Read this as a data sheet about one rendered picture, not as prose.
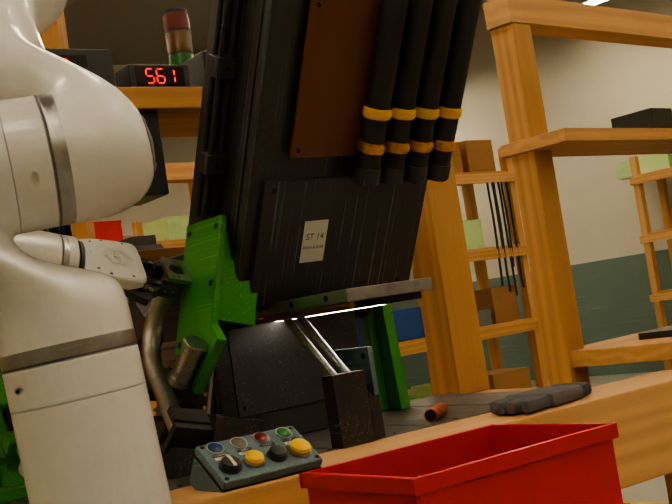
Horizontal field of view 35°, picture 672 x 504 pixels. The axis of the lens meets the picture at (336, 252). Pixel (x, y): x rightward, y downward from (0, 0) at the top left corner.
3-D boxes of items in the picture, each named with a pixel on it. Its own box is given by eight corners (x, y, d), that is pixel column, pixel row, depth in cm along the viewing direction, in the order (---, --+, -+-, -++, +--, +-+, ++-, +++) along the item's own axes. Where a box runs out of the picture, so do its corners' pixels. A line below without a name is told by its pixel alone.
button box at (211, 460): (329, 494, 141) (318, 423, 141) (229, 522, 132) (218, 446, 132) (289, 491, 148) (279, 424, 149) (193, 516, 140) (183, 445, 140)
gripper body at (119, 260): (81, 265, 154) (153, 277, 160) (69, 224, 162) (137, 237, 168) (64, 305, 158) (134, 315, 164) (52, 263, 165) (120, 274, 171)
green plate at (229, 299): (256, 358, 163) (267, 223, 167) (208, 351, 159) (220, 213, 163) (220, 362, 172) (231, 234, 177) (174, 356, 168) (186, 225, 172)
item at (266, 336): (372, 418, 194) (344, 233, 196) (227, 452, 177) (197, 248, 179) (316, 419, 209) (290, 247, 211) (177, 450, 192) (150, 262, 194)
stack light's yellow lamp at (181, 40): (198, 52, 211) (195, 30, 211) (175, 51, 208) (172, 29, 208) (186, 59, 215) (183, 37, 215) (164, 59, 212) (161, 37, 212)
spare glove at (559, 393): (545, 398, 184) (543, 383, 184) (598, 394, 177) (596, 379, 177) (473, 418, 170) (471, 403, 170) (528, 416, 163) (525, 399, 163)
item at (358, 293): (434, 296, 162) (431, 276, 162) (348, 309, 153) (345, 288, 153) (295, 318, 194) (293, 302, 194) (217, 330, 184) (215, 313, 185)
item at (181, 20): (195, 30, 211) (191, 7, 211) (172, 29, 208) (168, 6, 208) (183, 37, 215) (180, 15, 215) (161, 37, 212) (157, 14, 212)
